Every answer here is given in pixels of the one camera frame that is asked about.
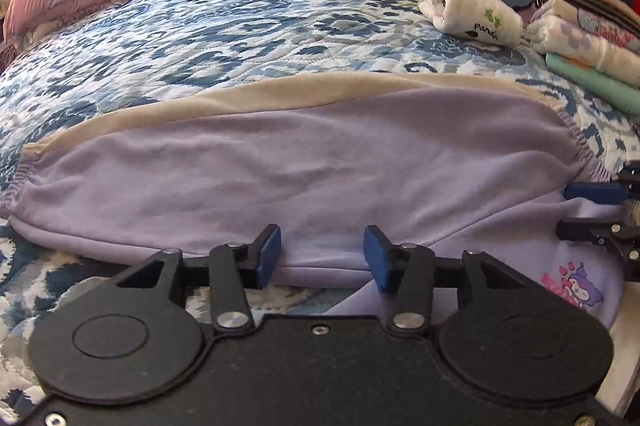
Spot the lavender sweatshirt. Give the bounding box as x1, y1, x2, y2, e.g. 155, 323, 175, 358
0, 72, 626, 332

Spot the folded mint green garment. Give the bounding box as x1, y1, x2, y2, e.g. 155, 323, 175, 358
544, 52, 640, 117

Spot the blue patterned quilt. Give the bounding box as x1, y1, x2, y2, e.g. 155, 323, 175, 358
0, 0, 640, 422

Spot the folded colourful floral garment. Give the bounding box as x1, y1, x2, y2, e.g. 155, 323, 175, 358
530, 0, 640, 51

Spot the folded white purple-flower garment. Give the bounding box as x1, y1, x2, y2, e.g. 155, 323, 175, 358
522, 13, 640, 87

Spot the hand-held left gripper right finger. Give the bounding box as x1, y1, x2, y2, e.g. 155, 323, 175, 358
363, 225, 538, 334

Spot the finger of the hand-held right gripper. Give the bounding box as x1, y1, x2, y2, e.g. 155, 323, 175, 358
556, 217, 640, 283
564, 160, 640, 207

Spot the rolled white garment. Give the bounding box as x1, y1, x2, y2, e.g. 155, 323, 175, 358
418, 0, 525, 47

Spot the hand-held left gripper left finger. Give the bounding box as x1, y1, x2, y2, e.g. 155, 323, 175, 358
112, 223, 282, 334

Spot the folded black striped garment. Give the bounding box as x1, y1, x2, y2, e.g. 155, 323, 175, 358
537, 0, 640, 39

